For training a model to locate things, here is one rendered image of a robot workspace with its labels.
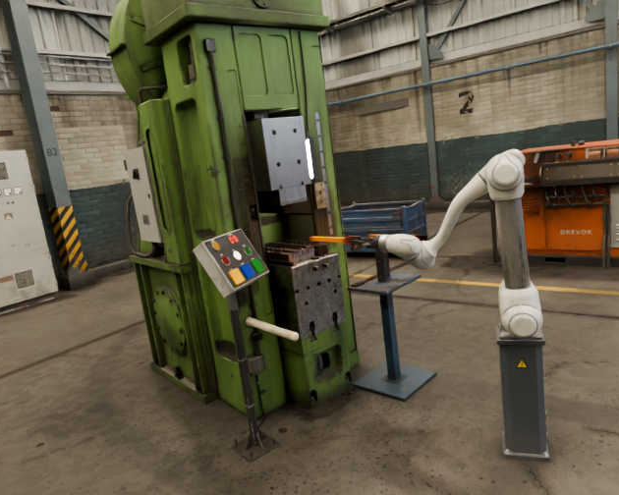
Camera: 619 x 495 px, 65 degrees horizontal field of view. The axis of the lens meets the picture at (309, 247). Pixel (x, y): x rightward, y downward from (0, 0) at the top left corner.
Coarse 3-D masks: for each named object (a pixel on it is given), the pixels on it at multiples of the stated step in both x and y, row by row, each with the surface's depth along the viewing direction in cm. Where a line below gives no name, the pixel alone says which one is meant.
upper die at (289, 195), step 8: (256, 192) 294; (264, 192) 288; (272, 192) 281; (280, 192) 277; (288, 192) 281; (296, 192) 284; (304, 192) 288; (264, 200) 289; (272, 200) 283; (280, 200) 278; (288, 200) 281; (296, 200) 285; (304, 200) 289
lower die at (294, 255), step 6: (270, 246) 313; (276, 246) 308; (282, 246) 303; (306, 246) 293; (312, 246) 295; (270, 252) 297; (276, 252) 294; (282, 252) 292; (288, 252) 289; (294, 252) 286; (300, 252) 289; (306, 252) 292; (312, 252) 296; (270, 258) 298; (282, 258) 289; (288, 258) 284; (294, 258) 287; (300, 258) 290; (306, 258) 292
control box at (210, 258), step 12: (216, 240) 238; (228, 240) 245; (240, 240) 253; (204, 252) 230; (216, 252) 233; (228, 252) 239; (240, 252) 247; (252, 252) 254; (204, 264) 232; (216, 264) 229; (228, 264) 234; (240, 264) 241; (264, 264) 257; (216, 276) 230; (228, 276) 230; (228, 288) 229; (240, 288) 236
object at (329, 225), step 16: (304, 32) 298; (304, 48) 299; (304, 64) 300; (320, 64) 309; (304, 80) 300; (320, 80) 310; (304, 96) 301; (320, 96) 311; (288, 112) 309; (304, 112) 302; (320, 112) 312; (320, 128) 311; (320, 144) 313; (320, 160) 313; (320, 176) 314; (336, 176) 323; (336, 192) 325; (304, 208) 319; (336, 208) 326; (288, 224) 336; (304, 224) 323; (320, 224) 317; (336, 224) 327; (304, 240) 326; (352, 304) 340; (352, 320) 342; (352, 336) 343; (352, 352) 343; (352, 368) 345
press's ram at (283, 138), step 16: (256, 128) 271; (272, 128) 271; (288, 128) 278; (304, 128) 285; (256, 144) 274; (272, 144) 272; (288, 144) 279; (304, 144) 286; (256, 160) 278; (272, 160) 272; (288, 160) 279; (304, 160) 287; (256, 176) 281; (272, 176) 273; (288, 176) 280; (304, 176) 287
